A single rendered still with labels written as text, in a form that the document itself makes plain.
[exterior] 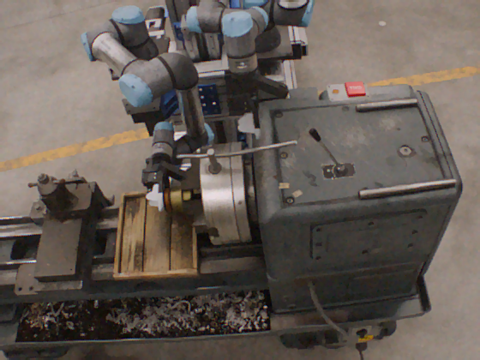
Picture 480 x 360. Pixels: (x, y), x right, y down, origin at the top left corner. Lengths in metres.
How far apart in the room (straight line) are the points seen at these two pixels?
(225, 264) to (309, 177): 0.49
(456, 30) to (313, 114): 2.78
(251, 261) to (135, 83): 0.70
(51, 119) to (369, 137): 2.79
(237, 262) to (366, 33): 2.66
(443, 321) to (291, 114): 1.47
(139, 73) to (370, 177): 0.74
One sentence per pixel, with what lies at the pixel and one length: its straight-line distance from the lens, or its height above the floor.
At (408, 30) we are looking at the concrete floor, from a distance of 4.05.
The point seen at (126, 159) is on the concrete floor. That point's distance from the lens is 3.25.
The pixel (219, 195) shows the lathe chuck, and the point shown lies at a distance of 1.41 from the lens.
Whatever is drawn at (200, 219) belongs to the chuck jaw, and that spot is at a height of 1.12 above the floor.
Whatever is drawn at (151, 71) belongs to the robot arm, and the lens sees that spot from 1.50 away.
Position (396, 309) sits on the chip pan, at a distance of 1.96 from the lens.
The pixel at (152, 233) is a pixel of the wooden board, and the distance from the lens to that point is 1.78.
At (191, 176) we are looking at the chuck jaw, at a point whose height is 1.15.
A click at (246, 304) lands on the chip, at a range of 1.94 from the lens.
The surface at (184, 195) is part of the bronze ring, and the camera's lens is 1.55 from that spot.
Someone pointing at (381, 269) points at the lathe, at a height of 0.83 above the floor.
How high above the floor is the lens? 2.35
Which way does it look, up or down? 52 degrees down
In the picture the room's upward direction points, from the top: 8 degrees counter-clockwise
